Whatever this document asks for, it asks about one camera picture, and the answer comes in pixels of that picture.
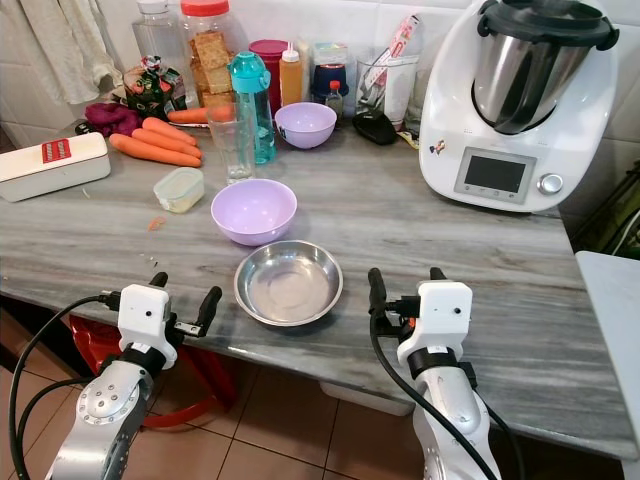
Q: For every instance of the red plastic stool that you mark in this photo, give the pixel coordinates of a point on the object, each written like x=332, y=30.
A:
x=95, y=345

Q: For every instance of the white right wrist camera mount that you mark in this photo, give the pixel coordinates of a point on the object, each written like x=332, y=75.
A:
x=442, y=312

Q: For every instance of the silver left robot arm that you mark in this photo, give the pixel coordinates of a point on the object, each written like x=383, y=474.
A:
x=105, y=410

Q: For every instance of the clear plastic bottle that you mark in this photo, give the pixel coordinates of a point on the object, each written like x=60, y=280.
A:
x=158, y=32

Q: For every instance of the small purple plastic bowl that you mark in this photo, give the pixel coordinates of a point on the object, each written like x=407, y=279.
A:
x=306, y=130

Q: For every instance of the small black rounded object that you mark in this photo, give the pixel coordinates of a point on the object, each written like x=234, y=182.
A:
x=375, y=128

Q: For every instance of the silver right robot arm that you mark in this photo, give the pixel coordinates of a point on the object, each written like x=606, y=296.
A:
x=450, y=410

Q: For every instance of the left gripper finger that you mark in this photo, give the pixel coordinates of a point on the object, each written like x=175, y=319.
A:
x=158, y=280
x=210, y=303

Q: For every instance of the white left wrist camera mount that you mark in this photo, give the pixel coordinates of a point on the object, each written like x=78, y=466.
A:
x=146, y=318

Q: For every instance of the dark purple vegetable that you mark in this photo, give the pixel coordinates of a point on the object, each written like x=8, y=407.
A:
x=110, y=118

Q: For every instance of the red and white package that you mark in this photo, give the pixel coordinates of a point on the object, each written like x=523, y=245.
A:
x=400, y=42

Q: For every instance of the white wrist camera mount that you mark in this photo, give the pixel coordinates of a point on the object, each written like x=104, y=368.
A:
x=146, y=318
x=442, y=312

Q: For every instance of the hanging beige towel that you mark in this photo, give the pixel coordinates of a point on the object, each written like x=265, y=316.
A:
x=65, y=45

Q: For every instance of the orange sauce squeeze bottle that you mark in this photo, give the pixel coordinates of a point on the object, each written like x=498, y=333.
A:
x=291, y=80

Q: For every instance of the red-lidded jar of crackers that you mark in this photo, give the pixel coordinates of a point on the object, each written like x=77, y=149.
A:
x=210, y=48

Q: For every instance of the clear glass utensil container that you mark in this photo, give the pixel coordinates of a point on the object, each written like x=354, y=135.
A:
x=395, y=95

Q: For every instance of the dark blue jar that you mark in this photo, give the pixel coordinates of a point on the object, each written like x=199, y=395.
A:
x=328, y=66

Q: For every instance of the clear drinking glass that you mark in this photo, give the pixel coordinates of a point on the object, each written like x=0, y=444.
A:
x=230, y=148

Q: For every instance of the white box with red label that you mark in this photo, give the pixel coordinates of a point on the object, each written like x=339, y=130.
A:
x=50, y=170

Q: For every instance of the small lidded plastic container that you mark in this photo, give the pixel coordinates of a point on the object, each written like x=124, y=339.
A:
x=178, y=189

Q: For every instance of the orange carrot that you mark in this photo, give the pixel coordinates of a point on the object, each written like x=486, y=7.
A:
x=150, y=151
x=172, y=142
x=188, y=115
x=168, y=129

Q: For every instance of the white kitchen food processor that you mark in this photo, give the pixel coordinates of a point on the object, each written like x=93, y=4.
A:
x=510, y=130

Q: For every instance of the dark red lidded container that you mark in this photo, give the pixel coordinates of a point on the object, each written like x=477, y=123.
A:
x=270, y=48

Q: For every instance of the stainless steel bowl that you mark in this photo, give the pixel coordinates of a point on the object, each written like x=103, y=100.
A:
x=288, y=288

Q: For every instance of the large purple plastic bowl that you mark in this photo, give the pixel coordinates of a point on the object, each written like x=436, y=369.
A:
x=254, y=217

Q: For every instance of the small orange carrot scrap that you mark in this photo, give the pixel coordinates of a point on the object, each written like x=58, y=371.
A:
x=156, y=224

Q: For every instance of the floral patterned packet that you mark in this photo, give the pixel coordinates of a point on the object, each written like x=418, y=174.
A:
x=152, y=90

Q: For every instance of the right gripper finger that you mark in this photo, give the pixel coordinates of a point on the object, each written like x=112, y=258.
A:
x=378, y=292
x=438, y=274

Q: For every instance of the teal water bottle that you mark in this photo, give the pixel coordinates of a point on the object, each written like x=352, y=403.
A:
x=252, y=75

